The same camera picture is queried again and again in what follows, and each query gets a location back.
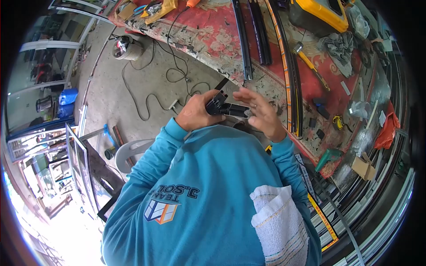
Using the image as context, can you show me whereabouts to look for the red floral carpet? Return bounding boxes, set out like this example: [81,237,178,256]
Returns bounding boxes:
[108,0,378,179]

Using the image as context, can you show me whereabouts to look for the black plastic block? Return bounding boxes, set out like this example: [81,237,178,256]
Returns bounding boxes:
[312,97,331,120]

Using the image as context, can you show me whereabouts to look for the blue clamp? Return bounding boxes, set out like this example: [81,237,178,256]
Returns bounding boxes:
[103,124,117,149]

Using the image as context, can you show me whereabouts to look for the person's right little finger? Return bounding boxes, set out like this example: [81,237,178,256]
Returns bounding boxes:
[232,87,263,101]

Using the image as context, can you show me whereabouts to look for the person's right fingers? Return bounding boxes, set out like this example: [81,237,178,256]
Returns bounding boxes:
[245,107,268,129]

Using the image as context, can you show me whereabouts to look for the yellow black ruler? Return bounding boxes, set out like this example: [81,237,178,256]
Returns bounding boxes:
[307,192,339,252]

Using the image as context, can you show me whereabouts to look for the yellow handled hammer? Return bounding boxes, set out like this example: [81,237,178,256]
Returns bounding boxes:
[292,41,331,92]

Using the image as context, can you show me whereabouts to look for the crumpled clear plastic bag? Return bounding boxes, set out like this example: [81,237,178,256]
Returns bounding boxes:
[348,100,372,119]

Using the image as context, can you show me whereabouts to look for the glass sliding door wall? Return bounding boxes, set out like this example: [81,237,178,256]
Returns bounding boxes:
[6,0,115,134]

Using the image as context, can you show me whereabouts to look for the person's right ring finger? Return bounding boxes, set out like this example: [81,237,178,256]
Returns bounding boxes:
[238,96,265,111]

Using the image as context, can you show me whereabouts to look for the person's right hand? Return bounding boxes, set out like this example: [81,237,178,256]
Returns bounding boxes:
[232,87,287,143]

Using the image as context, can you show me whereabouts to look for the white plastic chair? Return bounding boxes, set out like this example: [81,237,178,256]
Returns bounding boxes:
[114,138,157,174]

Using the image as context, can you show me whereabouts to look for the yellow black tool case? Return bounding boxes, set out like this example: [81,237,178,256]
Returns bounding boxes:
[288,0,349,38]

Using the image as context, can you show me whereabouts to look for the aluminium glass frame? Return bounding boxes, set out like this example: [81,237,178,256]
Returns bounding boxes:
[65,123,101,214]

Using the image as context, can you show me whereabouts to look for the black aluminium profile piece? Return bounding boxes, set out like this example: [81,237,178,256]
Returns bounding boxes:
[205,78,251,118]

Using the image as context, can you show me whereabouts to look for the person's body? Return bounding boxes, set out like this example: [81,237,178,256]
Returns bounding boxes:
[101,125,322,266]

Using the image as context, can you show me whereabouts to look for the wide black aluminium profile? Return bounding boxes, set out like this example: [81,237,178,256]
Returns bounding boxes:
[248,0,273,66]

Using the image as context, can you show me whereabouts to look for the blue barrel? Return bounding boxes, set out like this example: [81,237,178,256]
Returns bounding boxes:
[57,88,79,119]

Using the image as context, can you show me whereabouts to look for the stack of aluminium profiles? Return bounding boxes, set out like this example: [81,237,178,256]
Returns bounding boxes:
[300,50,417,266]

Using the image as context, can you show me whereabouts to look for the white striped towel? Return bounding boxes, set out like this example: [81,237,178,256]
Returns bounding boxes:
[250,185,310,266]

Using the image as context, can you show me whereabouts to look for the steel pot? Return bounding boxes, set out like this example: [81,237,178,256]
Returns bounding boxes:
[35,95,54,113]

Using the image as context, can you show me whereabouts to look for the person's left fingers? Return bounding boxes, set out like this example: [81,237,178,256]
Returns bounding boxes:
[199,90,227,123]

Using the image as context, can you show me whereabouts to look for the small cardboard box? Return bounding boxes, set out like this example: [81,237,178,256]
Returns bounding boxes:
[351,152,377,181]

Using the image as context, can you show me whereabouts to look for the long black profile orange tape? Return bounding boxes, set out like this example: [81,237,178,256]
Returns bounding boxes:
[266,0,304,139]

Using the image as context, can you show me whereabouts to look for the green power drill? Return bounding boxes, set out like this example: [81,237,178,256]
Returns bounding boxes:
[314,148,343,173]

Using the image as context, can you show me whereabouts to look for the flat cardboard box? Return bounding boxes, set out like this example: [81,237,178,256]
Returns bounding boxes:
[116,1,138,20]

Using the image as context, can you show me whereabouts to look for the orange plastic bag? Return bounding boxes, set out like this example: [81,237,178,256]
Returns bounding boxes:
[373,101,401,150]

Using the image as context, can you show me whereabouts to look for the person's left hand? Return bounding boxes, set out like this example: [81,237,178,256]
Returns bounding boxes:
[175,90,227,132]

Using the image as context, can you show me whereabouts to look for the grey round machine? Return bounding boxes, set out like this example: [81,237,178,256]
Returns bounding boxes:
[111,34,144,61]

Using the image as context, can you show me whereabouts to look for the narrow black aluminium profile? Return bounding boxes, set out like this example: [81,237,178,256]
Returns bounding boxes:
[232,0,254,81]

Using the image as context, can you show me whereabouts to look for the yellow power tool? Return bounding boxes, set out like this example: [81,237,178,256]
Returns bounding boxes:
[144,0,179,25]

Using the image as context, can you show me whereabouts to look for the grey rag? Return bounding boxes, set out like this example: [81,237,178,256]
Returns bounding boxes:
[317,31,355,78]

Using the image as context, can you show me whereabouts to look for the black power cable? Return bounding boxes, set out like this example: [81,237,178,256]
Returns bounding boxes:
[121,6,211,121]

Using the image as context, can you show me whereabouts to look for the long white strip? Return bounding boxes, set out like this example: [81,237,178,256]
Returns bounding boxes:
[366,99,379,130]

